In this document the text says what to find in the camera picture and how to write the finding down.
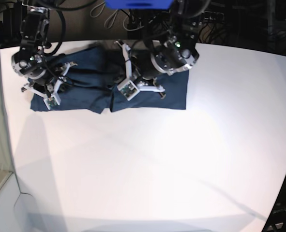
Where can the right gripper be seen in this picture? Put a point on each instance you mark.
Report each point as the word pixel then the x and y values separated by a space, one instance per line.
pixel 50 66

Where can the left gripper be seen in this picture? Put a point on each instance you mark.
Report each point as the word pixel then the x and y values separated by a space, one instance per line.
pixel 143 63

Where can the dark blue t-shirt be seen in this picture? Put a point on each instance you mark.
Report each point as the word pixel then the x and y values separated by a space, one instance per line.
pixel 92 85

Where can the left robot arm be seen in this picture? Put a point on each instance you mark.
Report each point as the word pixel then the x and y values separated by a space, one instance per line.
pixel 169 43

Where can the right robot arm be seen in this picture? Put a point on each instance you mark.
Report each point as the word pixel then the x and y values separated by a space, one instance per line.
pixel 34 29

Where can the blue plastic bin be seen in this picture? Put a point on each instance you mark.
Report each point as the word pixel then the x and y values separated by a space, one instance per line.
pixel 138 4

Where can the black power strip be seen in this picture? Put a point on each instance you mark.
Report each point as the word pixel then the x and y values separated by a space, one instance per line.
pixel 213 16

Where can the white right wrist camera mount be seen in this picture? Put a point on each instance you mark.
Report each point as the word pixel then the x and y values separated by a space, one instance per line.
pixel 46 85

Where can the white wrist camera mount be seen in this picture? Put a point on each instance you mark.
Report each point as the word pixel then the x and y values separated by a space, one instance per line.
pixel 46 85
pixel 134 82

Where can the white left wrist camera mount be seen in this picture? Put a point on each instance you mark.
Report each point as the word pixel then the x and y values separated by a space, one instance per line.
pixel 134 82

